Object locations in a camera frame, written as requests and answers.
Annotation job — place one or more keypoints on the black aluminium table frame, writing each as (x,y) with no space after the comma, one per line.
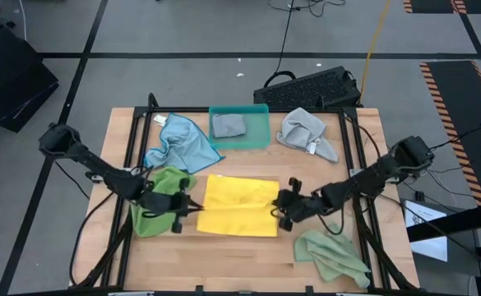
(141,131)

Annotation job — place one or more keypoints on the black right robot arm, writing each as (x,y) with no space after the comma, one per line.
(371,177)

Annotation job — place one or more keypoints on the black equipment case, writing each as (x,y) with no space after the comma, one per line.
(10,82)

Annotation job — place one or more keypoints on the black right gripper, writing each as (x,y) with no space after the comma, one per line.
(306,205)

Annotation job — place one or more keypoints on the white paper sheet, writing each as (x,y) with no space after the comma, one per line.
(427,246)

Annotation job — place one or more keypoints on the pale green microfiber towel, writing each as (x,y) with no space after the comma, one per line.
(330,255)

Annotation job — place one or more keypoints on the bright green microfiber towel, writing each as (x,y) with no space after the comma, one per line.
(158,224)

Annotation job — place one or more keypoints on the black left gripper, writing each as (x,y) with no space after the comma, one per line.
(160,202)

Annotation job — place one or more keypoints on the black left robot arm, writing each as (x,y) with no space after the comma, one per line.
(96,164)

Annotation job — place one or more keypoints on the black metal beam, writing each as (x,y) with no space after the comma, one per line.
(454,222)

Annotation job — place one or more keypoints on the silver aluminium bracket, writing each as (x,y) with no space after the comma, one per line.
(131,293)
(353,294)

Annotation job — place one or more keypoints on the teal translucent plastic bin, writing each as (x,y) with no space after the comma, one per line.
(256,131)

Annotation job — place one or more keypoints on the light blue microfiber towel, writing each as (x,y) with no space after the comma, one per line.
(182,144)

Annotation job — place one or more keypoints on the light grey tagged towel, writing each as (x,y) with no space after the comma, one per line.
(302,131)

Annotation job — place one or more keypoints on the grey microfiber towel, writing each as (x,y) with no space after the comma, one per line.
(228,125)

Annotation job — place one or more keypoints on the yellow microfiber towel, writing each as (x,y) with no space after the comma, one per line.
(240,205)

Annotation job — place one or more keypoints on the narrow hazard striped mat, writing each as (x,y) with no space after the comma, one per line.
(433,5)

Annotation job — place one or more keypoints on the wide hazard striped mat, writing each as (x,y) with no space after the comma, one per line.
(458,123)

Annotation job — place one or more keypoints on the black perforated computer case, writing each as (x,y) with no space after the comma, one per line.
(310,88)

